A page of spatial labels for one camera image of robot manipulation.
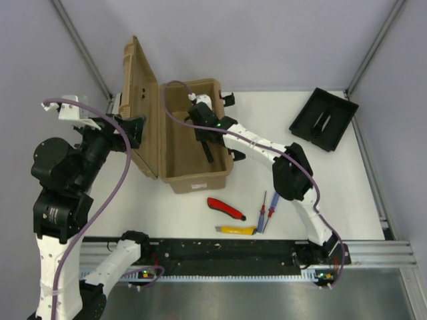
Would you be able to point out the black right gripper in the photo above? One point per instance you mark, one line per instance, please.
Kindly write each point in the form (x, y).
(199, 136)

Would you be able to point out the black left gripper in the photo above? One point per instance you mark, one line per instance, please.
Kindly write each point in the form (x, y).
(106, 127)

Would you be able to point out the black mallet hammer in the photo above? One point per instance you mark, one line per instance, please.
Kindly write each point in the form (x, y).
(207, 152)

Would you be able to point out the tan plastic tool box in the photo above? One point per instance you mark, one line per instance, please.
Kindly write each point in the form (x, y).
(169, 150)

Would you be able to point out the red utility knife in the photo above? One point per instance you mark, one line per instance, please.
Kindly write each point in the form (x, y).
(220, 206)

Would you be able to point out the black tool box tray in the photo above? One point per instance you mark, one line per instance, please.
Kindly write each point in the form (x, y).
(323, 119)

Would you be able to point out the red handle screwdriver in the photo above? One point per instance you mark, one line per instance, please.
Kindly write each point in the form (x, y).
(261, 217)

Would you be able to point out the yellow utility knife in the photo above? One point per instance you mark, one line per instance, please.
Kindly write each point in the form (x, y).
(237, 230)

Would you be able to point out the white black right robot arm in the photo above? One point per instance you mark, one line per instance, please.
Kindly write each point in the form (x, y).
(291, 171)

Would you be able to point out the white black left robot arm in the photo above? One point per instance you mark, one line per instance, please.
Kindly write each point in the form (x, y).
(66, 174)

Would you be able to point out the aluminium frame post left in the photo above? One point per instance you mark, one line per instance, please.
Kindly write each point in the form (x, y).
(81, 48)

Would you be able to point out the aluminium frame post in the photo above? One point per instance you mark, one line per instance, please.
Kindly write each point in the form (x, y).
(395, 12)
(81, 48)

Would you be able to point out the aluminium front rail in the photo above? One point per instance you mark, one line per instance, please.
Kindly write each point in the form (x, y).
(382, 254)

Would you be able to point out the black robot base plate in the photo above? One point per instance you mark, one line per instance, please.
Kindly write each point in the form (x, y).
(236, 257)

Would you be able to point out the aluminium frame post right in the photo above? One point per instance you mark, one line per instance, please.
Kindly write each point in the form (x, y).
(395, 12)

